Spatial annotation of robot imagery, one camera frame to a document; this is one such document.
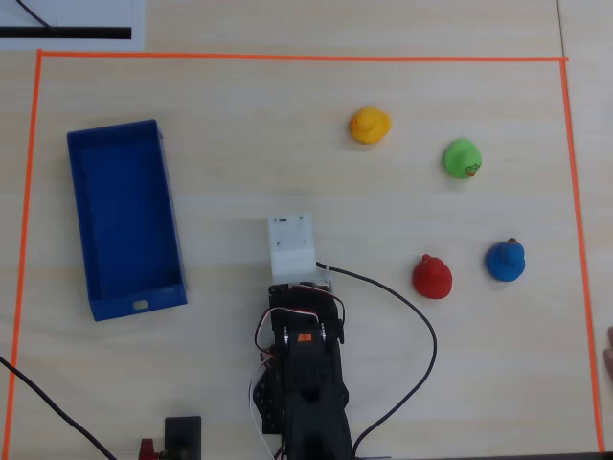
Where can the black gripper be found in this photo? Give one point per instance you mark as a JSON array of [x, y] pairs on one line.
[[298, 293]]

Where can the blue rubber duck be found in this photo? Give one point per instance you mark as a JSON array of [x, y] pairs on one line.
[[505, 261]]

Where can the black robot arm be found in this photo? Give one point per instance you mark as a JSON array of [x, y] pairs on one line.
[[311, 383]]

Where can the red rubber duck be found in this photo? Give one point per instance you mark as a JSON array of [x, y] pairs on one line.
[[432, 279]]

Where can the yellow rubber duck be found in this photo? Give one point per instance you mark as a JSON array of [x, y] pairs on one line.
[[370, 125]]

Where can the blue plastic box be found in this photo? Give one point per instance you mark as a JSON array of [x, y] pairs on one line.
[[124, 215]]

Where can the green rubber duck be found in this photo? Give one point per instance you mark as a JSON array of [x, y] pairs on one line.
[[460, 158]]

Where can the person's hand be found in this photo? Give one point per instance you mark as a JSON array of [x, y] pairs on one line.
[[609, 359]]

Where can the red clamp knob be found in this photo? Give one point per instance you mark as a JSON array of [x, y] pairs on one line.
[[147, 450]]

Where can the orange tape strip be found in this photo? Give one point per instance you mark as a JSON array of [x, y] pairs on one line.
[[23, 239], [287, 57], [581, 239]]

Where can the white paper with black bar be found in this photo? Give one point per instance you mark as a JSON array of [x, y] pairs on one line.
[[96, 14]]

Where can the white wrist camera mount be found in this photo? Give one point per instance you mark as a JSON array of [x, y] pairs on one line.
[[289, 244]]

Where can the black camera stand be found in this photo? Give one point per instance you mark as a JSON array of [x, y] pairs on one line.
[[183, 436]]

